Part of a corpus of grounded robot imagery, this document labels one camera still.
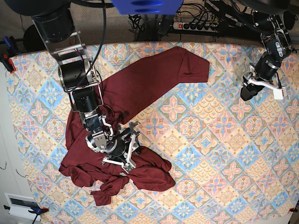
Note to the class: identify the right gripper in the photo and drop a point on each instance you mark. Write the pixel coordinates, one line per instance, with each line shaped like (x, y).
(119, 150)

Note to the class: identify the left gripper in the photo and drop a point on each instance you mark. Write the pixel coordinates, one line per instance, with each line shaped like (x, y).
(260, 76)

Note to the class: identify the maroon t-shirt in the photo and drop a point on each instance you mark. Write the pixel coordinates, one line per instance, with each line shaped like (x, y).
(127, 93)

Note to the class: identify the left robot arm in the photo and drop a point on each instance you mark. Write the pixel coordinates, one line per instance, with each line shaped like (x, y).
(266, 18)

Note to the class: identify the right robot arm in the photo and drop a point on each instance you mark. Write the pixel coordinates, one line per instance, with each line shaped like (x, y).
(78, 77)

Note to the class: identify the patterned tile tablecloth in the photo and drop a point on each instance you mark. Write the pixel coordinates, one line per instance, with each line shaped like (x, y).
(233, 161)

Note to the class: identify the white power strip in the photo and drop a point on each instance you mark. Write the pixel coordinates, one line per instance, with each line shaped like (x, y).
(194, 26)

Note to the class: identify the blue orange clamp lower left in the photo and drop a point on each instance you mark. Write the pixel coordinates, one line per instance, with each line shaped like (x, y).
(35, 211)

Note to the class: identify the blue orange clamp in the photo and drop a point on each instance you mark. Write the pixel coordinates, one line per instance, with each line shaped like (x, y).
(35, 211)
(5, 59)

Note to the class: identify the white floor outlet box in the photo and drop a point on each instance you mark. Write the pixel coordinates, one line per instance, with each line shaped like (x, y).
(22, 201)

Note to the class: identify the orange clamp lower right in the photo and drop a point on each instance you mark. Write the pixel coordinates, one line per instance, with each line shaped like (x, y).
(294, 210)

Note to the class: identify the black round stool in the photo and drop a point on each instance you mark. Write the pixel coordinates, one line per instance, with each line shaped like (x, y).
(32, 40)

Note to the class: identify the blue orange clamp upper left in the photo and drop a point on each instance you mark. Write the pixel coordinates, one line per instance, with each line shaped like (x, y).
(5, 59)

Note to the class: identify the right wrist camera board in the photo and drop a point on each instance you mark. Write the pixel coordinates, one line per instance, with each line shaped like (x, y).
(127, 167)

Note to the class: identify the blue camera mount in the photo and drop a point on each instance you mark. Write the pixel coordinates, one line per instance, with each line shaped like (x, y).
(167, 7)

